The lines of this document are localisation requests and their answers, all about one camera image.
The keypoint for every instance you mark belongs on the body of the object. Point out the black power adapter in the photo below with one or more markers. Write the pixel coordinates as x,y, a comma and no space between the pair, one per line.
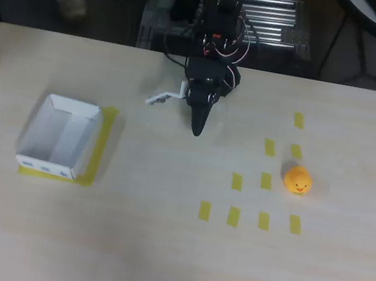
185,3

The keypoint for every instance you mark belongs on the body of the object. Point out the white cardboard box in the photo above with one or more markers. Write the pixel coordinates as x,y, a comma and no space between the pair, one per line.
52,132

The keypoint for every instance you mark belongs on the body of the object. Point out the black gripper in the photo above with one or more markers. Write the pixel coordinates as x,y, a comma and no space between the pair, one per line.
199,103

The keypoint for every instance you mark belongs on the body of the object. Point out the yellow L-shaped tape marking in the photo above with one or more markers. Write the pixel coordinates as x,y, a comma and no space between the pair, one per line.
103,140

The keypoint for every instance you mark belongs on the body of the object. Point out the yellow tape strip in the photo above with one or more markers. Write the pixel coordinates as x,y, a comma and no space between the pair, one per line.
269,147
263,221
266,181
237,182
204,211
233,216
296,151
298,120
295,225

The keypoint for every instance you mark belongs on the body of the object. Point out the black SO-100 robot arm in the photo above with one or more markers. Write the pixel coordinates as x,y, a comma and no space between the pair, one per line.
223,16

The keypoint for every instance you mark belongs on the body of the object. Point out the beige shoe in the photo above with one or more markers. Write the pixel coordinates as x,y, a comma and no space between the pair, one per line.
72,4

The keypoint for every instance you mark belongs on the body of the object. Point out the orange rubber duck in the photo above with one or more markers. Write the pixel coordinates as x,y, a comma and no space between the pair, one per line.
297,180

